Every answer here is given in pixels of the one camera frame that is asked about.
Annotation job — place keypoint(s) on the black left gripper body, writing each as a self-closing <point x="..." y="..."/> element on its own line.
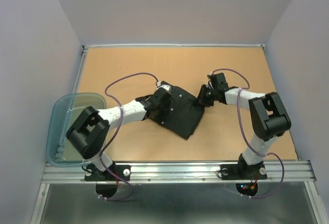
<point x="163" y="110"/>

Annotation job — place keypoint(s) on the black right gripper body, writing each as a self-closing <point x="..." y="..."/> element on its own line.
<point x="207" y="95"/>

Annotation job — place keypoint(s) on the black pinstriped long sleeve shirt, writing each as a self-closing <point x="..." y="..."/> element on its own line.
<point x="182" y="116"/>

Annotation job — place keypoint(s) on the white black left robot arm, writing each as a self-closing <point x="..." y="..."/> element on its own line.
<point x="88" y="132"/>

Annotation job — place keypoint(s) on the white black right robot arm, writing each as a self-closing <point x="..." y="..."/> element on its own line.
<point x="269" y="119"/>

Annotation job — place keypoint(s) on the clear teal plastic bin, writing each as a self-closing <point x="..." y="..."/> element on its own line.
<point x="59" y="151"/>

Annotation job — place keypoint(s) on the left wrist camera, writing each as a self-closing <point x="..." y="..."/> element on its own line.
<point x="166" y="87"/>

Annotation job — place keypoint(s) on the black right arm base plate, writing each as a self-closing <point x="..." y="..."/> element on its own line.
<point x="239" y="172"/>

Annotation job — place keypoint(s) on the aluminium front mounting rail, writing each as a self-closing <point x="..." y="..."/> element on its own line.
<point x="175" y="172"/>

